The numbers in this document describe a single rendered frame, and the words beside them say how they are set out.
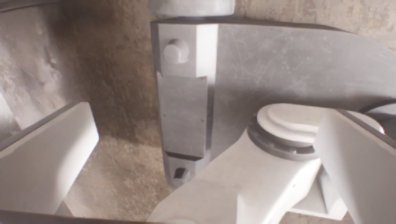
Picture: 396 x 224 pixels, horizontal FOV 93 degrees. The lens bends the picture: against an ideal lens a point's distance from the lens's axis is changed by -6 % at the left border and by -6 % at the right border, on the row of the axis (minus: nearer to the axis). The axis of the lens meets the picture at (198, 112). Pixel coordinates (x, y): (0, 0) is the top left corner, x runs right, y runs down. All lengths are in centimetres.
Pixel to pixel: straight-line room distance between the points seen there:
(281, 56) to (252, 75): 7
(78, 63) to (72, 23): 14
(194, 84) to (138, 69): 32
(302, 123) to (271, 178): 10
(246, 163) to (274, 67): 23
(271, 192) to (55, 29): 86
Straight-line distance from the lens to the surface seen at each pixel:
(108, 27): 76
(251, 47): 45
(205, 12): 44
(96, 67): 84
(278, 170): 33
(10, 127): 48
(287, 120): 35
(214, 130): 54
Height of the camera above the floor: 61
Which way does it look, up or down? 58 degrees down
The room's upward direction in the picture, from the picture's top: 154 degrees counter-clockwise
